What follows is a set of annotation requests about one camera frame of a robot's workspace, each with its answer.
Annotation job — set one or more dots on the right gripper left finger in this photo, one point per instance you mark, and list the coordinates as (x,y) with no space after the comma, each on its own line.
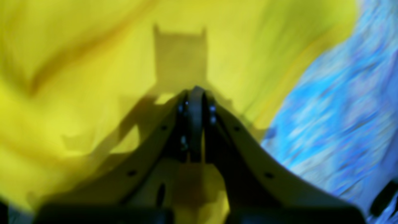
(140,189)

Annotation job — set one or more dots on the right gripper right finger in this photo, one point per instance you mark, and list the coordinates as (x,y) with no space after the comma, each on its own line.
(259,189)

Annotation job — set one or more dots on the yellow T-shirt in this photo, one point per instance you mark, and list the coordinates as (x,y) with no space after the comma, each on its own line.
(85,82)

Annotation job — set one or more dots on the patterned blue tablecloth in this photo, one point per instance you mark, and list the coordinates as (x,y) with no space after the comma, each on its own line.
(337,129)

